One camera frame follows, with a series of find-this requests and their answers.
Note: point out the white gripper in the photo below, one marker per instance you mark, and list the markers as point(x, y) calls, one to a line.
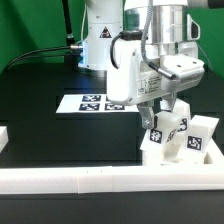
point(170, 69)

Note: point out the white round stool seat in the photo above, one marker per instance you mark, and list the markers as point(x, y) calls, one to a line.
point(156, 160)

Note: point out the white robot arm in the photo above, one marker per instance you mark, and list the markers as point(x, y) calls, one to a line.
point(161, 21)

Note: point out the white marker sheet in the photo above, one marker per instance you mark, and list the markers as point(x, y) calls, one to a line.
point(90, 103)

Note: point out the white U-shaped fence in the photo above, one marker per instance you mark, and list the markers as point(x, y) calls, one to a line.
point(175, 177)

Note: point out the black vertical pole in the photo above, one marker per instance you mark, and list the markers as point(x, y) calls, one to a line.
point(68, 59)

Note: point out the white block left edge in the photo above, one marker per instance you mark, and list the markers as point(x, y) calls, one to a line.
point(3, 137)

